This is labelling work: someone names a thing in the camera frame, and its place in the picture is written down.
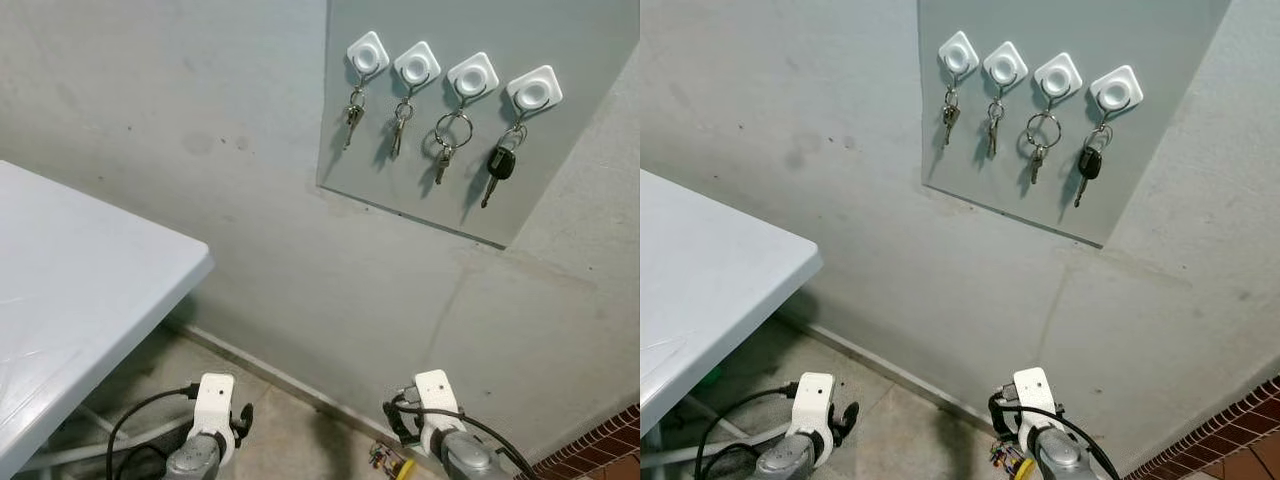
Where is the white square key hook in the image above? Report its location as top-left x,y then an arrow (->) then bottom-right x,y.
1089,65 -> 1144,117
937,30 -> 980,79
393,41 -> 442,93
346,31 -> 391,81
446,52 -> 500,104
982,41 -> 1029,91
506,66 -> 563,121
1033,52 -> 1083,101

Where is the small yellow multicoloured object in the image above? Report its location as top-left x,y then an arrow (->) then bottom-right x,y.
988,440 -> 1031,480
368,443 -> 416,480

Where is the white plastic table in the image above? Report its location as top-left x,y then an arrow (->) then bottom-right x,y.
0,160 -> 214,480
640,168 -> 824,471

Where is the black car key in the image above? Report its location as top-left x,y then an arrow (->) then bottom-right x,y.
1072,115 -> 1113,209
479,118 -> 528,210

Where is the small silver key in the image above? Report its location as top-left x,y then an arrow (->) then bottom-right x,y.
940,80 -> 963,148
985,92 -> 1007,159
390,93 -> 415,161
343,82 -> 367,151

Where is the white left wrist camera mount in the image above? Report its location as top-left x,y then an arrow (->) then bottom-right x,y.
191,373 -> 238,447
789,373 -> 837,447

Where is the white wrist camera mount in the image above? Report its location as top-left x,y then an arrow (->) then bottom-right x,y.
412,369 -> 462,452
789,373 -> 837,447
1011,367 -> 1057,447
191,373 -> 238,447

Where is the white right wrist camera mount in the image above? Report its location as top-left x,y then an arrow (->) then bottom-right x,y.
1011,367 -> 1057,447
412,369 -> 462,452

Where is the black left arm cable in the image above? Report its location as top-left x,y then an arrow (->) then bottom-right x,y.
695,382 -> 802,480
105,384 -> 202,480

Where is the silver key on large ring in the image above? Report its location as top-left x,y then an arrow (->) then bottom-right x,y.
1025,100 -> 1063,186
433,100 -> 475,186

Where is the grey wall board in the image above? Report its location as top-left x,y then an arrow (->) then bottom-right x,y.
918,0 -> 1233,248
317,0 -> 641,249

